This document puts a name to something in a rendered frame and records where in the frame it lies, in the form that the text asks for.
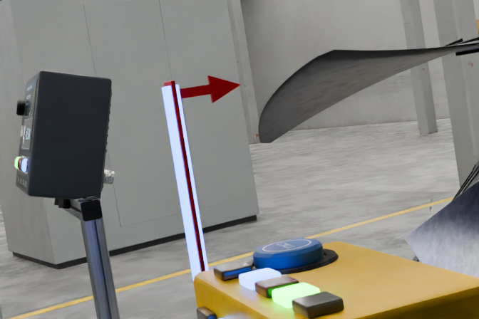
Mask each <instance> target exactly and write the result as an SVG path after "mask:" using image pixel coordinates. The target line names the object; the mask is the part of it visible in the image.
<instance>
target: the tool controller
mask: <svg viewBox="0 0 479 319"><path fill-rule="evenodd" d="M111 86H112V81H111V79H110V78H104V77H98V76H92V75H81V74H75V73H64V72H57V71H51V70H40V71H39V72H38V73H37V74H36V75H35V76H34V77H32V78H31V79H30V80H28V81H27V82H26V87H25V95H24V100H17V104H16V114H17V115H20V116H22V123H21V137H20V145H19V155H21V156H27V157H29V168H28V173H27V174H25V173H23V172H20V171H18V169H17V173H16V186H17V187H18V188H19V189H20V190H21V191H23V192H24V193H26V194H27V195H29V196H30V197H45V198H55V202H54V205H58V208H62V209H70V199H80V198H83V199H86V197H92V196H94V197H98V198H99V199H100V198H101V192H102V189H103V186H104V184H112V183H113V181H114V171H111V170H108V169H104V167H105V153H106V152H107V149H106V145H107V144H108V142H107V138H108V130H109V126H108V123H109V122H110V119H109V116H110V107H111V103H110V102H111V97H112V96H113V93H112V88H111ZM25 119H26V133H25V140H24V148H23V149H21V146H22V139H23V131H24V120H25Z"/></svg>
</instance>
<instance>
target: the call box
mask: <svg viewBox="0 0 479 319"><path fill-rule="evenodd" d="M322 246H323V251H324V258H323V259H321V260H319V261H316V262H313V263H309V264H306V265H303V266H297V267H292V268H281V269H273V270H275V271H278V272H280V273H281V276H282V275H287V276H290V277H292V278H295V279H297V280H299V283H308V284H309V285H311V286H314V287H317V288H318V289H319V290H320V292H323V291H326V292H329V293H332V294H334V295H336V296H338V297H341V298H342V299H343V302H344V309H343V310H342V311H339V312H335V313H330V314H327V315H323V316H319V317H316V318H311V319H479V278H477V277H474V276H469V275H465V274H463V273H458V272H455V271H450V270H447V269H444V268H439V267H436V266H431V265H428V264H425V263H420V262H417V261H412V260H409V259H406V258H401V257H398V256H393V255H390V254H387V253H382V252H379V251H374V250H371V249H366V248H363V247H360V246H355V245H352V244H348V243H344V242H341V241H334V242H331V243H327V244H322ZM193 284H194V289H195V297H196V302H197V307H198V308H199V307H202V306H205V307H206V308H208V309H210V310H211V311H212V312H214V313H215V314H216V315H217V319H220V318H223V319H308V318H305V317H304V316H302V315H300V314H298V313H295V312H294V311H293V310H292V307H291V308H285V307H284V306H282V305H280V304H278V303H276V302H274V301H273V298H266V297H264V296H262V295H260V294H258V293H257V292H256V291H255V289H254V290H250V289H248V288H246V287H244V286H242V285H241V284H240V279H239V278H236V279H232V280H229V281H223V280H221V279H219V278H217V277H215V275H214V271H213V269H212V270H208V271H203V272H199V273H198V274H197V275H195V277H194V281H193Z"/></svg>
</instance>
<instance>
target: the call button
mask: <svg viewBox="0 0 479 319"><path fill-rule="evenodd" d="M254 248H256V251H255V252H254V253H253V259H254V267H255V268H258V269H263V268H270V269H281V268H292V267H297V266H303V265H306V264H309V263H313V262H316V261H319V260H321V259H323V258H324V251H323V246H322V243H321V242H319V241H317V240H316V239H305V238H302V237H299V238H295V239H290V240H285V241H278V242H274V243H271V244H267V245H263V246H258V247H254Z"/></svg>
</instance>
